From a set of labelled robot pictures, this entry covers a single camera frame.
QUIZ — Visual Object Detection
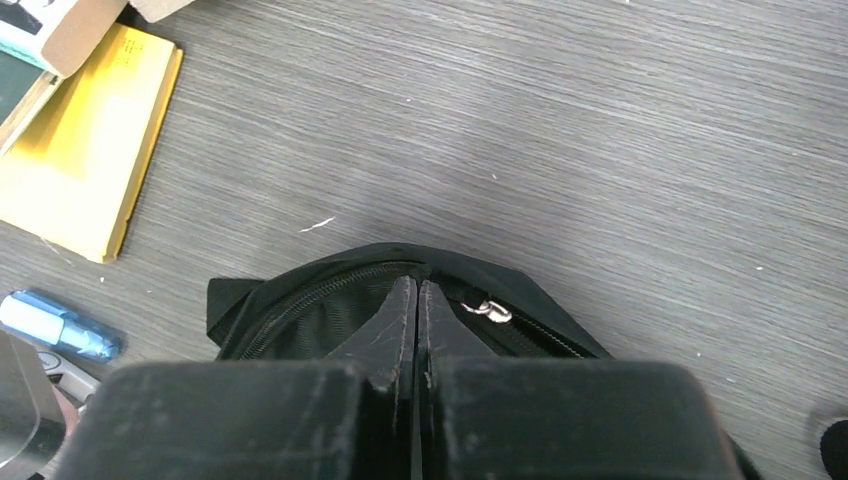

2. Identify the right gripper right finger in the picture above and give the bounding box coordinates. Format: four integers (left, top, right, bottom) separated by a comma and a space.
415, 280, 495, 479

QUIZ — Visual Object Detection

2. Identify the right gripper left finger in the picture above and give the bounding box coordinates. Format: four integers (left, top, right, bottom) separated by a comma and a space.
328, 276, 418, 479

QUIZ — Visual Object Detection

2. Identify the black backpack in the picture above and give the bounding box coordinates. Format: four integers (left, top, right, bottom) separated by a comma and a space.
205, 241, 763, 480

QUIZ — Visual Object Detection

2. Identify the pink correction tape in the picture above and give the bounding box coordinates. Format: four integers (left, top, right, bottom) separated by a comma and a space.
1, 331, 100, 479

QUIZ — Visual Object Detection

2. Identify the yellow book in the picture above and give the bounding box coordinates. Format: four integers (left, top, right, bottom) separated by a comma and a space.
1, 24, 183, 264

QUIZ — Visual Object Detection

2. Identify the blue eraser pen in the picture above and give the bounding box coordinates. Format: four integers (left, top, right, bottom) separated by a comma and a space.
1, 290, 123, 363

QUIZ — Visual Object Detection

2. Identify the dark green book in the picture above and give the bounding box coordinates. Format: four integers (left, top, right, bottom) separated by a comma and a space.
1, 52, 63, 155

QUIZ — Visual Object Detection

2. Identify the teal book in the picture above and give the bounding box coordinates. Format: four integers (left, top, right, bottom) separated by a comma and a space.
1, 0, 128, 77

